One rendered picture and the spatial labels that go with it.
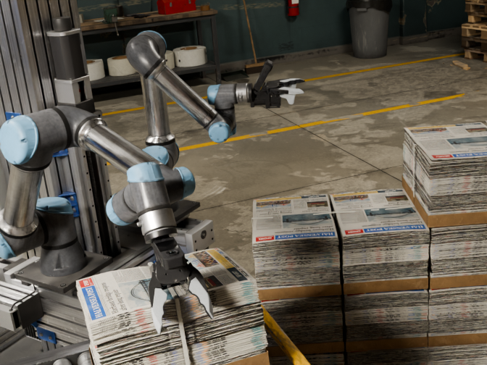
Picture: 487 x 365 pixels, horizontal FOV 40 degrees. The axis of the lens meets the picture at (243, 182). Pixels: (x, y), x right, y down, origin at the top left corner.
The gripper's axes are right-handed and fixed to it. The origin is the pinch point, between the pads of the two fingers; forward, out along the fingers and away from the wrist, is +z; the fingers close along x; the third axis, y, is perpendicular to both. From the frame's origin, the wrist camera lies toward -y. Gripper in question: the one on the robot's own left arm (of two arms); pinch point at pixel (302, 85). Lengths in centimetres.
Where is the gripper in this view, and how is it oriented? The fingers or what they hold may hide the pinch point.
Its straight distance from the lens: 249.2
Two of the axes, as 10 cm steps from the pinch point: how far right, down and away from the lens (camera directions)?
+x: -1.0, 4.9, -8.7
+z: 9.9, -0.3, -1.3
